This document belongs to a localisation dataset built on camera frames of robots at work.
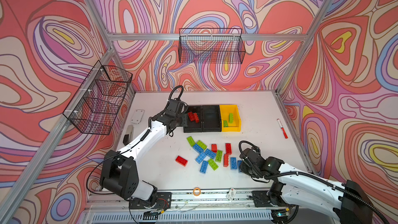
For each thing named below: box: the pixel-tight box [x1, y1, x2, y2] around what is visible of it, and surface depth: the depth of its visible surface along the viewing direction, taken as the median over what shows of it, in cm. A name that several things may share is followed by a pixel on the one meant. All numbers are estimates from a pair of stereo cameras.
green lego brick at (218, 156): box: [215, 149, 223, 163], surface depth 88 cm
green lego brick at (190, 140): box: [186, 135, 196, 147], surface depth 95 cm
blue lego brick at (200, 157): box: [194, 151, 207, 165], surface depth 88 cm
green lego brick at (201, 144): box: [196, 140, 208, 150], surface depth 93 cm
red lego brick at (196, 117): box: [193, 112, 200, 123], surface depth 103 cm
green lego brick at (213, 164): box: [207, 158, 219, 171], surface depth 86 cm
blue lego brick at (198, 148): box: [192, 143, 205, 154], surface depth 92 cm
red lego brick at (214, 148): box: [210, 143, 218, 153], surface depth 90 cm
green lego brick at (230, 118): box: [228, 113, 234, 124], surface depth 103 cm
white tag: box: [225, 187, 237, 202], surface depth 76 cm
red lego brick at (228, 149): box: [224, 143, 233, 156], surface depth 92 cm
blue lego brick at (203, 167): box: [199, 160, 209, 175], surface depth 85 cm
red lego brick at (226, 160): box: [223, 153, 230, 168], surface depth 87 cm
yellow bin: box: [219, 104, 241, 133], surface depth 103 cm
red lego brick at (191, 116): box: [187, 111, 195, 122], surface depth 105 cm
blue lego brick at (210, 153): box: [204, 148, 217, 160], surface depth 90 cm
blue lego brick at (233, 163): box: [230, 157, 237, 171], surface depth 86 cm
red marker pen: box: [276, 118, 289, 139], surface depth 101 cm
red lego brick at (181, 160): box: [175, 155, 189, 167], surface depth 86 cm
